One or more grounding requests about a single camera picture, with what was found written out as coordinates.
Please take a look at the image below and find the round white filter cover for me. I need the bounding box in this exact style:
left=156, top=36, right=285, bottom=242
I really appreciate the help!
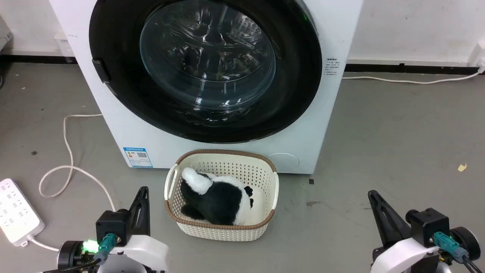
left=265, top=153, right=300, bottom=172

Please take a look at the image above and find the small printed text sticker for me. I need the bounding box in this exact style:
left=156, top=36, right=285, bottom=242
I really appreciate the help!
left=325, top=58, right=341, bottom=76

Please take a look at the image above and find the black right round motor housing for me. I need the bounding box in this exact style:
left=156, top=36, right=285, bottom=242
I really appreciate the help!
left=450, top=226, right=481, bottom=262

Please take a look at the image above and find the black left round motor housing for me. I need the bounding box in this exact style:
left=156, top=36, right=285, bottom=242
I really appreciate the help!
left=57, top=240, right=86, bottom=270

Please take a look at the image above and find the grey object at wall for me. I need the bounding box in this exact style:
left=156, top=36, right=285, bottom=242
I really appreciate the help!
left=0, top=17, right=14, bottom=52

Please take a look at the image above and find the blue energy label sticker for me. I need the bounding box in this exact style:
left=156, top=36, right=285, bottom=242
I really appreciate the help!
left=123, top=147, right=153, bottom=168

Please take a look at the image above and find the looped white power cord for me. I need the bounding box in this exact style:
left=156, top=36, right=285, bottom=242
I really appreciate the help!
left=27, top=113, right=116, bottom=253

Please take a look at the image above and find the black and white panda plush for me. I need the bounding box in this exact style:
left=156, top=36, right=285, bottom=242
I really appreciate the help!
left=180, top=167, right=254, bottom=226

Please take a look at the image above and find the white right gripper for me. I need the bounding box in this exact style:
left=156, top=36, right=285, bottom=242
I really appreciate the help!
left=368, top=190, right=451, bottom=273

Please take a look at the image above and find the teal camera cable connector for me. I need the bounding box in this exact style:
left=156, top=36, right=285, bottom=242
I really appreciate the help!
left=94, top=233, right=116, bottom=265
left=433, top=232, right=469, bottom=263

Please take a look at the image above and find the cream plastic laundry basket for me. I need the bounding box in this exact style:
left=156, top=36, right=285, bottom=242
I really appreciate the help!
left=164, top=149, right=280, bottom=242

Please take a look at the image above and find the white power strip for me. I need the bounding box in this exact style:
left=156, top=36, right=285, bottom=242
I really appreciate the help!
left=0, top=178, right=45, bottom=247

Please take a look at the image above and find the black round glass washer door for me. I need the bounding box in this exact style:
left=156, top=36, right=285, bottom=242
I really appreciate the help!
left=89, top=0, right=322, bottom=144

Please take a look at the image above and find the thin white floor cable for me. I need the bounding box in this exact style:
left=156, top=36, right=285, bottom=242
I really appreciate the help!
left=342, top=70, right=483, bottom=85

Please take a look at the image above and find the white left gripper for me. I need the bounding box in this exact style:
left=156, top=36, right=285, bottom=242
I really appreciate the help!
left=99, top=186, right=170, bottom=273

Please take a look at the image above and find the black round motor housing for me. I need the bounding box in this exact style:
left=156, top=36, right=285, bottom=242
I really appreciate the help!
left=450, top=226, right=481, bottom=262
left=57, top=240, right=86, bottom=270

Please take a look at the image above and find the white front-load washing machine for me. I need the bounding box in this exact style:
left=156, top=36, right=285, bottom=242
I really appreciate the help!
left=49, top=0, right=364, bottom=175

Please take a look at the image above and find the teal right camera cable connector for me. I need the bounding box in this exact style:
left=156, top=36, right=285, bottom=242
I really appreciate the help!
left=433, top=232, right=469, bottom=263

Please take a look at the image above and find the teal left camera cable connector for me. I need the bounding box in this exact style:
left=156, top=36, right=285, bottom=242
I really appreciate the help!
left=94, top=233, right=116, bottom=265

